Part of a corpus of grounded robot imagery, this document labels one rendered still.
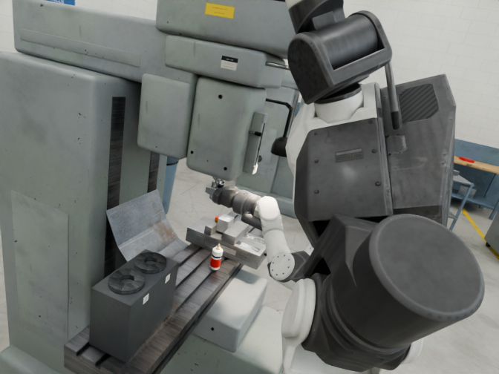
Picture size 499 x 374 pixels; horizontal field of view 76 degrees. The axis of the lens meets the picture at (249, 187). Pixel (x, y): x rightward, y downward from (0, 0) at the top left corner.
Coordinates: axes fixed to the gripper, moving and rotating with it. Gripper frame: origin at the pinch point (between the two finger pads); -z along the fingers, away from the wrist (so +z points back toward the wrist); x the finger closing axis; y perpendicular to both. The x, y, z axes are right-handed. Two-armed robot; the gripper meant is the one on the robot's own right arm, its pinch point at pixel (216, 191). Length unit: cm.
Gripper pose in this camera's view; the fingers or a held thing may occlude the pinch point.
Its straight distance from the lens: 120.4
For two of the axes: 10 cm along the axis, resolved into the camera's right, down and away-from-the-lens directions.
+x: -5.7, 1.7, -8.1
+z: 8.0, 3.4, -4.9
